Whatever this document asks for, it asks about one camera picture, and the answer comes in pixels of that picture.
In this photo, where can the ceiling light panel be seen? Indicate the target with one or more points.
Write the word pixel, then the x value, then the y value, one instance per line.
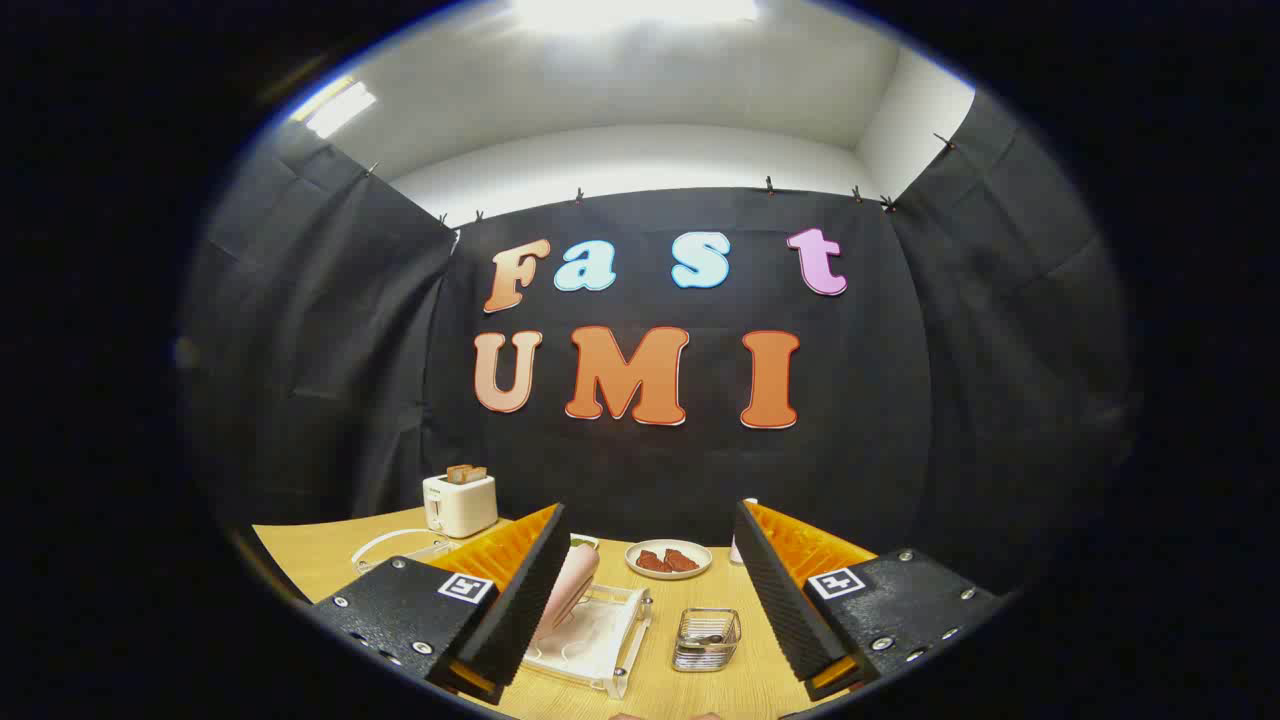
pixel 338 108
pixel 630 10

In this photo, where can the clear bottle with red label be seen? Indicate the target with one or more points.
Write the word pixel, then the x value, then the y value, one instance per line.
pixel 735 550

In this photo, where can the white divided bean dish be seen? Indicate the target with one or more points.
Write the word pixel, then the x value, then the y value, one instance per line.
pixel 583 541

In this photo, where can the black backdrop cloth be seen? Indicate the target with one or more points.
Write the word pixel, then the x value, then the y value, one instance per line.
pixel 880 400

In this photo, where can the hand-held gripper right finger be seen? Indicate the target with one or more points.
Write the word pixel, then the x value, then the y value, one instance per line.
pixel 780 600

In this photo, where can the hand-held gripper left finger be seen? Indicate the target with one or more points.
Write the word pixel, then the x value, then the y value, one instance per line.
pixel 525 600

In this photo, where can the pink plate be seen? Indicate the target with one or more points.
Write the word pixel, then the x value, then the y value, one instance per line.
pixel 570 590

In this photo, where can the white toaster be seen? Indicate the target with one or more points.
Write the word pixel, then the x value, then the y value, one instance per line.
pixel 462 508

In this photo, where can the brown meat piece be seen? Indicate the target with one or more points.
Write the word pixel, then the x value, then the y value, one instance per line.
pixel 652 562
pixel 683 560

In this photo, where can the white rack drip tray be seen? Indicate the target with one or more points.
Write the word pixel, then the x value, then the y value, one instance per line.
pixel 590 645

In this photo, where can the white plate with meat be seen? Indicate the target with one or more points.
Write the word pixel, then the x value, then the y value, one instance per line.
pixel 668 575

